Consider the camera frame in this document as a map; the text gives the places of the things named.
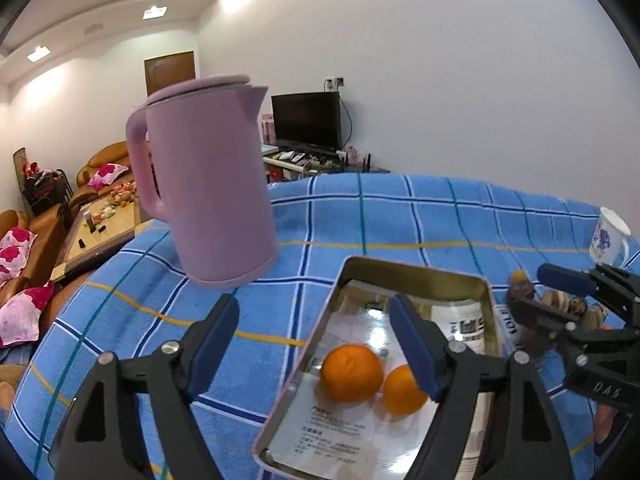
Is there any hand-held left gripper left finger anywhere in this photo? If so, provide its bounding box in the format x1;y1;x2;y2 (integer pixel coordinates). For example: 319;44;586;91
47;292;241;480

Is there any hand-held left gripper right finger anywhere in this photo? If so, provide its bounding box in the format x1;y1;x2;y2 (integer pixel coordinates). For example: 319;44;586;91
389;292;576;480

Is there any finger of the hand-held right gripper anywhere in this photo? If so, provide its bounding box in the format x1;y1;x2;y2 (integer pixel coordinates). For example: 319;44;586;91
506;295;626;357
537;262;640;330

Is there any rectangular metal tin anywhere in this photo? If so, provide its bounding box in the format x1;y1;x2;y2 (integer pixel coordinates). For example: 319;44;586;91
252;256;506;478

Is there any person's right hand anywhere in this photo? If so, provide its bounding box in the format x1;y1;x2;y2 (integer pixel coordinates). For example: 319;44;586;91
592;402;636;461

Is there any small orange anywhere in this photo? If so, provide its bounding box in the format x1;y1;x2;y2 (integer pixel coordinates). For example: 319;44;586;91
382;364;431;416

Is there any white mug with blue print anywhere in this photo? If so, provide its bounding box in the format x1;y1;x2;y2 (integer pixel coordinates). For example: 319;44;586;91
588;207;633;267

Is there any large orange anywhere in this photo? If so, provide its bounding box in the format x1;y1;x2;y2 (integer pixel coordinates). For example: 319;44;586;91
320;343;385;403

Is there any printed paper sheet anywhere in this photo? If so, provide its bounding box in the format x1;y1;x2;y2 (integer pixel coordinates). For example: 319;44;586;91
272;375;437;472

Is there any blue checked blanket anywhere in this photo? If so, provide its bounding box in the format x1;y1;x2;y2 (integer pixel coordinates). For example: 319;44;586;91
0;172;640;480

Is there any wooden coffee table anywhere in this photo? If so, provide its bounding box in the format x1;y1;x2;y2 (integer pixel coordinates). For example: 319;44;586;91
50;192;143;283

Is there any pink electric kettle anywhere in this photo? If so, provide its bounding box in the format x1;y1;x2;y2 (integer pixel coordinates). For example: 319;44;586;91
125;74;280;290

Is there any pink floral cushion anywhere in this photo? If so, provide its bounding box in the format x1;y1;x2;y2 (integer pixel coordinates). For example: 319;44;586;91
0;226;38;281
89;163;128;190
0;281;55;347

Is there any white television stand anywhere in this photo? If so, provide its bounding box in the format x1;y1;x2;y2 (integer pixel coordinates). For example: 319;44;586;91
262;145;391;183

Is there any brown leather armchair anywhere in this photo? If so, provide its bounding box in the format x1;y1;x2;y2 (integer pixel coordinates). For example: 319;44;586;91
0;204;72;311

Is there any brown leather sofa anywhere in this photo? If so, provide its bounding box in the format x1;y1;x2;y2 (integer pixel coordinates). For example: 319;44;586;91
69;141;135;207

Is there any dark chair with clothes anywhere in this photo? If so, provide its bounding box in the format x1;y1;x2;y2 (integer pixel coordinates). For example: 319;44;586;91
12;147;74;217

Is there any black television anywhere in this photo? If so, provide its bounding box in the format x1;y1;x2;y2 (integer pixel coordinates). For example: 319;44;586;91
271;91;342;151

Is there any brown wooden door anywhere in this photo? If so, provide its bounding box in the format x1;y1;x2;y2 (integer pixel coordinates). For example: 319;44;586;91
144;51;196;97

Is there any black television cable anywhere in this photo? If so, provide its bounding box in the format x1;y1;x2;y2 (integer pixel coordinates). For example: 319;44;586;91
340;97;354;152

